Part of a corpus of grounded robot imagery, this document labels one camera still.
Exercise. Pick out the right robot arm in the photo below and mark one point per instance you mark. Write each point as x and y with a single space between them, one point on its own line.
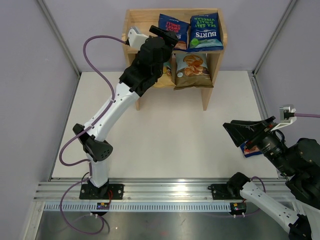
299 164

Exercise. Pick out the blue Burts bag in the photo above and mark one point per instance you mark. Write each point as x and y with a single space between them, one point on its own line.
254 151

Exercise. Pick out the wooden two-tier shelf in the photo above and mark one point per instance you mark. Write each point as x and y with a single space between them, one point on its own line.
144 18

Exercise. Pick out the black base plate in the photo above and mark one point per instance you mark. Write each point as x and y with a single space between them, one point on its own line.
110 191
219 191

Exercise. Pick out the yellow kettle chips bag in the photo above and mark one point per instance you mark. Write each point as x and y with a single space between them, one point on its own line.
165 81

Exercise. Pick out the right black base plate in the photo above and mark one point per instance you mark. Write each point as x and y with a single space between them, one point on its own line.
219 191

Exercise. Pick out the light blue cassava chips bag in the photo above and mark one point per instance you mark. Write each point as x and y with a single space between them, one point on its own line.
192 71

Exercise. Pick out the white slotted cable duct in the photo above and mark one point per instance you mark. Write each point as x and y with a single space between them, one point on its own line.
139 206

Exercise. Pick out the blue sea salt vinegar bag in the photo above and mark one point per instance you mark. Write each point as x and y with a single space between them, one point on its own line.
204 33

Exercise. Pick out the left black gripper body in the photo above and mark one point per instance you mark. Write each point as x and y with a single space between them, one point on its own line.
168 44

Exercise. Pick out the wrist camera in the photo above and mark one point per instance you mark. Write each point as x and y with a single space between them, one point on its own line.
135 39
287 116

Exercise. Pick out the blue spicy sweet chilli bag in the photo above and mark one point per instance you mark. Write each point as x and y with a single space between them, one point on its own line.
180 28

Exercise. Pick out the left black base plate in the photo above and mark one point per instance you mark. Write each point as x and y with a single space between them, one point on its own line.
110 191

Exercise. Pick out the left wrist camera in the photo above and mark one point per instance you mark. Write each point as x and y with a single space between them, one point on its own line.
135 39

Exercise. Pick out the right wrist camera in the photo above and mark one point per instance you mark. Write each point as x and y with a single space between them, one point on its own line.
287 116

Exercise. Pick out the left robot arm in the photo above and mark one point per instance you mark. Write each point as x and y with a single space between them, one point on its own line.
144 71

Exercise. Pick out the aluminium mounting rail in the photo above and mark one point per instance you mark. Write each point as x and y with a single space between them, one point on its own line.
141 190

